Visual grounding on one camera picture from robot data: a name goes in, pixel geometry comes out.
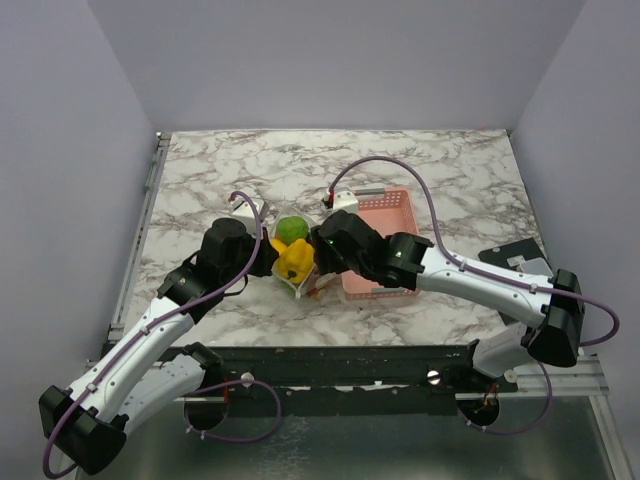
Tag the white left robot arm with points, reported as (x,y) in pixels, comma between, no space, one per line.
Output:
(90,420)

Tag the aluminium side rail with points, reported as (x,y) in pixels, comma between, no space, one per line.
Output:
(150,190)

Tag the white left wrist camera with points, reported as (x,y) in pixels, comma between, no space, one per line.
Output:
(242,211)

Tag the yellow bell pepper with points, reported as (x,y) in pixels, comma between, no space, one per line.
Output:
(297,262)

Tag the yellow lemon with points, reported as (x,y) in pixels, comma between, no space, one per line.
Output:
(278,245)

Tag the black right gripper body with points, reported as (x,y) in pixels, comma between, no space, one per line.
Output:
(328,261)

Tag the black mounting rail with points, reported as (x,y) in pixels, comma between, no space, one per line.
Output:
(351,381)

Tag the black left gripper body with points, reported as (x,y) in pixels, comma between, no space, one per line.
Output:
(233,273)

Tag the green custard apple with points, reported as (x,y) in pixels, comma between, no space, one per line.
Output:
(291,228)

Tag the pink perforated plastic basket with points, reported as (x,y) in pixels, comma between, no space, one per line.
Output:
(388,210)

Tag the clear zip top bag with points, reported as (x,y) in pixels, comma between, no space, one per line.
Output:
(315,286)

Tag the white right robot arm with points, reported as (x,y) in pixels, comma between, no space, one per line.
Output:
(548,311)

